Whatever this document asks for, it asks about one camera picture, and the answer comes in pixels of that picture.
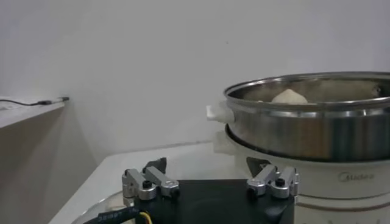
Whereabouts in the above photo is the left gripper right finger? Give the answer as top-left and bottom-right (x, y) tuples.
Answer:
(246, 156), (300, 200)

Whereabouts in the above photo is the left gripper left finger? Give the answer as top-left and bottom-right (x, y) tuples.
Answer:
(121, 157), (180, 208)

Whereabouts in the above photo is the white steamed baozi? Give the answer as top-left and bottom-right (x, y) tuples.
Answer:
(271, 88), (308, 104)

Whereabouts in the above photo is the stainless steel steamer basket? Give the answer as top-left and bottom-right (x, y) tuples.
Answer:
(206, 71), (390, 162)

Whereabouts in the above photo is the white electric cooker pot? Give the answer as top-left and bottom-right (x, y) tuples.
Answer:
(213, 130), (390, 224)

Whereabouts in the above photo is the white side desk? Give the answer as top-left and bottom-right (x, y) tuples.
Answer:
(0, 97), (69, 128)

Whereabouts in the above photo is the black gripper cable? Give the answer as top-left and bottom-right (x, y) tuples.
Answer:
(83, 206), (153, 224)

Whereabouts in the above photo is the black cable with adapter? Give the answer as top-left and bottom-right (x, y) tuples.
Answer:
(0, 96), (70, 107)

